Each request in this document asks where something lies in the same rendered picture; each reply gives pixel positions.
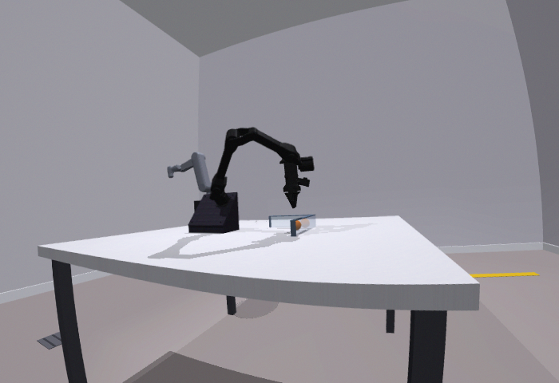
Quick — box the clear v-shaped low wall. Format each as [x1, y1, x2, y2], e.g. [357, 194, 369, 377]
[268, 215, 314, 237]

